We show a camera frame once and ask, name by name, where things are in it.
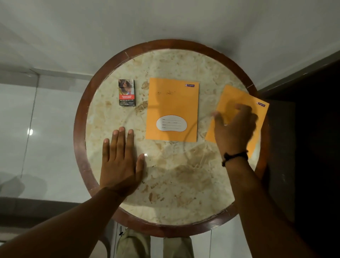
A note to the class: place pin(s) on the cigarette pack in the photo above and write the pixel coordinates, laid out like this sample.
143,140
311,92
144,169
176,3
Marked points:
127,93

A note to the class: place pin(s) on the black wristband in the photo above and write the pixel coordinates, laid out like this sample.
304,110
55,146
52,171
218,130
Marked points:
233,156

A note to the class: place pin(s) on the orange notebook with white label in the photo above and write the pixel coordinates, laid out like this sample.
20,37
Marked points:
172,103

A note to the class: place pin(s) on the person's left hand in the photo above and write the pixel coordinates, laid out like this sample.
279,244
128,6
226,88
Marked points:
119,170

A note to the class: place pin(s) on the person's left little finger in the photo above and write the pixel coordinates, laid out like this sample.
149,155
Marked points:
105,150

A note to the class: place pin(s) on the round marble table, wooden rim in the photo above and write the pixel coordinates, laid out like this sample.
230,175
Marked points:
79,148

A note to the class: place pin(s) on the person's right forearm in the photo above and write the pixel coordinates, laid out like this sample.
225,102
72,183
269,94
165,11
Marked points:
260,210

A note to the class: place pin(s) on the person's left thumb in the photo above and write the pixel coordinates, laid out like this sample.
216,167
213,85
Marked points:
140,165

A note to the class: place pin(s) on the person's left forearm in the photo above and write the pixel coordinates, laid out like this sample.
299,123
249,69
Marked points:
71,226

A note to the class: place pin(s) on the person's left middle finger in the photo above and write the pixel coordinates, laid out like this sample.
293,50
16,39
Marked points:
121,143

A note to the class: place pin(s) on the person's right hand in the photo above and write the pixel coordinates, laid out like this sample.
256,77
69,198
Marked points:
233,135

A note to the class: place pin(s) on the khaki trousers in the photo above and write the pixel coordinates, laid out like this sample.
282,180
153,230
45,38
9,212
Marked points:
132,247

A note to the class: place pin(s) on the person's right thumb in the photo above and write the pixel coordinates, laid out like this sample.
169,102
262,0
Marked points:
218,121

